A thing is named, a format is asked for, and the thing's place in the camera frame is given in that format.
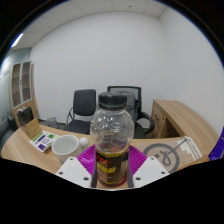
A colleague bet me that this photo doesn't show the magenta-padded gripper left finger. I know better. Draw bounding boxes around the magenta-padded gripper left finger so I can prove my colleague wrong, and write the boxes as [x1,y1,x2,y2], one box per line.
[54,143,98,189]

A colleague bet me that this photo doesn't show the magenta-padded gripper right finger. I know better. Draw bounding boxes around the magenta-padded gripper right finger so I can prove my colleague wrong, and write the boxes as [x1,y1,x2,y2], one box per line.
[126,144,170,189]

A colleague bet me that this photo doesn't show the clear black-capped drink bottle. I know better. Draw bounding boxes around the clear black-capped drink bottle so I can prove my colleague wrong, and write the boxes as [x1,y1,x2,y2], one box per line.
[89,91,135,189]

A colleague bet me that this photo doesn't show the white mug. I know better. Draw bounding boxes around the white mug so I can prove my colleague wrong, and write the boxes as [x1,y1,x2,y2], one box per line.
[51,134,90,164]

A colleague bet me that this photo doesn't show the flat round red coaster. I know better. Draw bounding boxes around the flat round red coaster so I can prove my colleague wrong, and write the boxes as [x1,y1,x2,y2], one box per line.
[118,171,129,188]

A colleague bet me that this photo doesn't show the white printed leaflet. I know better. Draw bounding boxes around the white printed leaflet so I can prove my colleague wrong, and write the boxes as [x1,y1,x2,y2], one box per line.
[29,130,61,153]

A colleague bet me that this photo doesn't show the black mesh-back office chair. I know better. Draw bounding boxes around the black mesh-back office chair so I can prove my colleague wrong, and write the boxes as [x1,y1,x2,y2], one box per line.
[106,85,156,139]

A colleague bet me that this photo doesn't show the grey waste bin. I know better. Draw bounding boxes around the grey waste bin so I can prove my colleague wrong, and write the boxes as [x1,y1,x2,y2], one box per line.
[45,116,59,129]

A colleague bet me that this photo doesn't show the tan cardboard box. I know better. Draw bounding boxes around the tan cardboard box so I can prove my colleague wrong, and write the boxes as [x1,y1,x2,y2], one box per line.
[22,117,43,140]

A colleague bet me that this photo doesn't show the wooden side desk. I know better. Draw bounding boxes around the wooden side desk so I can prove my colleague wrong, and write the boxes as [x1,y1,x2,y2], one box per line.
[146,99,221,151]

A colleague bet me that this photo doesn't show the black padded office chair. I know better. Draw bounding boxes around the black padded office chair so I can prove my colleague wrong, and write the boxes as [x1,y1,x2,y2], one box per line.
[63,88,98,135]

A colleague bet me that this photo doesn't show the large dark brown box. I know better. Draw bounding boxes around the large dark brown box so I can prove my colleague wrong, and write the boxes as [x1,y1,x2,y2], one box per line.
[15,105,35,127]

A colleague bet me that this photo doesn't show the black armchair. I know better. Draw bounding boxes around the black armchair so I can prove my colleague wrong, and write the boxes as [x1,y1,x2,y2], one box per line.
[0,126,18,153]

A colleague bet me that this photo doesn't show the wooden glass-door shelf cabinet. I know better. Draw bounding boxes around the wooden glass-door shelf cabinet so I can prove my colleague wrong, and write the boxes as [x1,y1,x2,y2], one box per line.
[8,60,38,128]

